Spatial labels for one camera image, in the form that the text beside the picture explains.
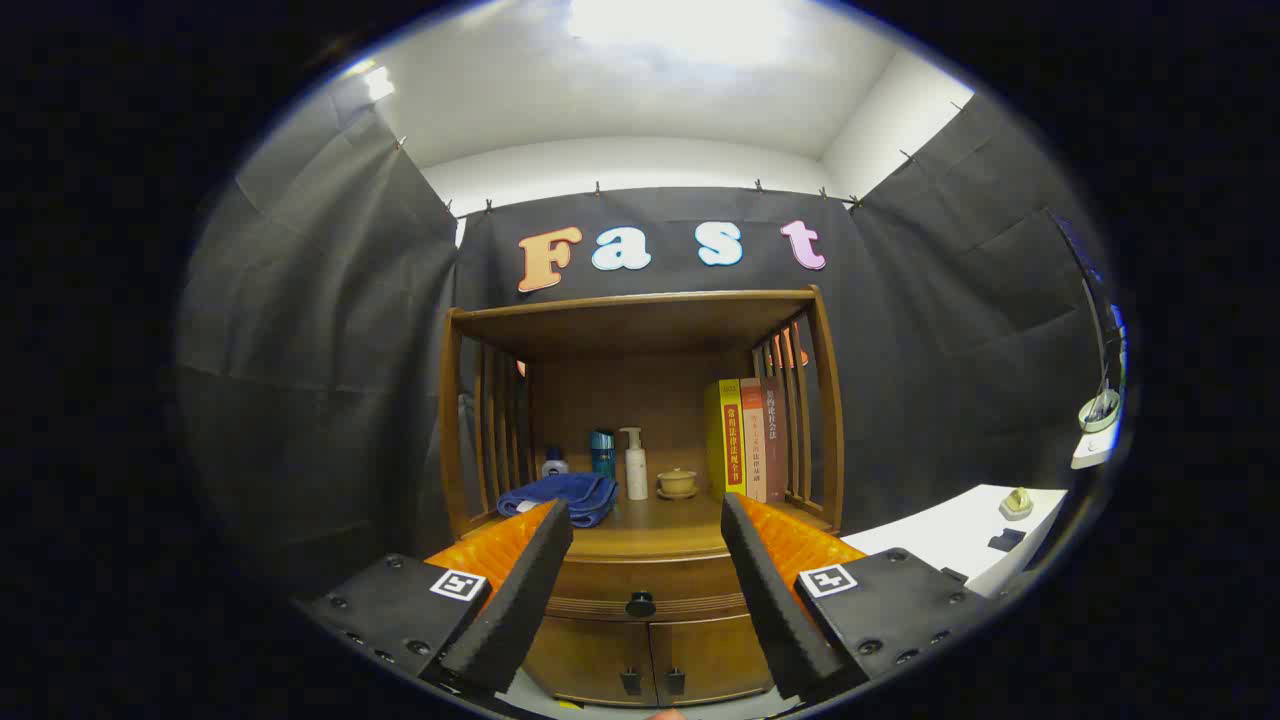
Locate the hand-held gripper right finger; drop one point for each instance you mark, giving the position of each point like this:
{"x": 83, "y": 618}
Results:
{"x": 770, "y": 600}

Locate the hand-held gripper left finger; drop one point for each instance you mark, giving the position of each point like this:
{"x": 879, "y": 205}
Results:
{"x": 515, "y": 600}

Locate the wooden drawer with black knob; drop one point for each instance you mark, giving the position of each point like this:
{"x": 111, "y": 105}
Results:
{"x": 650, "y": 577}

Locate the wooden cabinet door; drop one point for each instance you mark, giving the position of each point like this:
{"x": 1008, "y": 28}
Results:
{"x": 590, "y": 660}
{"x": 710, "y": 655}

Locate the wooden countertop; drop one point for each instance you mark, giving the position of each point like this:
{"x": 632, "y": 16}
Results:
{"x": 660, "y": 527}

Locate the white side cabinet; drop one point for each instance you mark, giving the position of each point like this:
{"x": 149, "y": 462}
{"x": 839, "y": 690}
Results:
{"x": 945, "y": 530}

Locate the wooden cabinet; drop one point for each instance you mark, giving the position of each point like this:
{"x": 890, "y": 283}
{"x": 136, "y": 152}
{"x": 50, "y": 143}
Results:
{"x": 640, "y": 330}

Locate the blue folded towel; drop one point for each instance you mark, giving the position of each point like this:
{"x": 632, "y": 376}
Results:
{"x": 565, "y": 492}

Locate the beige lidded teacup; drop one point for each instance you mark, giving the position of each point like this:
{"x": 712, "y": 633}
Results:
{"x": 677, "y": 483}

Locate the dark red book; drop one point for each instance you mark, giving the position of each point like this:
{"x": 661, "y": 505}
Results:
{"x": 775, "y": 440}

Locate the orange and white book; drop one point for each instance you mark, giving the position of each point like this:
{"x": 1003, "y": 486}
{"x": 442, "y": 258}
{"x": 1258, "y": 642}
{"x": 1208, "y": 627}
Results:
{"x": 753, "y": 440}

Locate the yellow book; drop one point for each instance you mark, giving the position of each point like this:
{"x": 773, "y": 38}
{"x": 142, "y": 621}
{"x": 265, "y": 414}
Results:
{"x": 722, "y": 440}

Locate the teal bottle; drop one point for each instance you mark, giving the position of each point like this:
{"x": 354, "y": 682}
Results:
{"x": 602, "y": 455}

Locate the white pump bottle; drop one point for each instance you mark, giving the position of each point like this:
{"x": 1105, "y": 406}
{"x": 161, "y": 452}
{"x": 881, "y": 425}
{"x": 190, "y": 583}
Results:
{"x": 636, "y": 475}

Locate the black tray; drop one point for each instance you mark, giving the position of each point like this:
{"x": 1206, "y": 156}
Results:
{"x": 954, "y": 575}

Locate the small black object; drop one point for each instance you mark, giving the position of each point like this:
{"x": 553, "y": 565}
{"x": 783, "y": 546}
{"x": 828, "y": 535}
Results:
{"x": 1006, "y": 540}

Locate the small green tape dispenser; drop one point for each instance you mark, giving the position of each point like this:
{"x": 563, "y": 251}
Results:
{"x": 1016, "y": 504}

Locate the small white device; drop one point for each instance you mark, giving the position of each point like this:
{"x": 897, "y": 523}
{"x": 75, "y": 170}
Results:
{"x": 1097, "y": 435}

